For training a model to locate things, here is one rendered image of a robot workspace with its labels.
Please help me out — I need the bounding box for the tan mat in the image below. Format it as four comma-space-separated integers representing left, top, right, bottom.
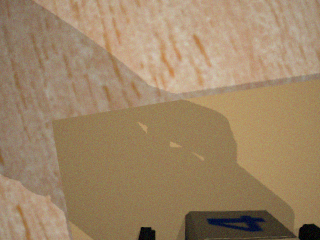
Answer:
52, 79, 320, 240

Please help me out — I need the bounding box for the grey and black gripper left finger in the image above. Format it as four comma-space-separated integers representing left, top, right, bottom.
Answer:
138, 227, 155, 240

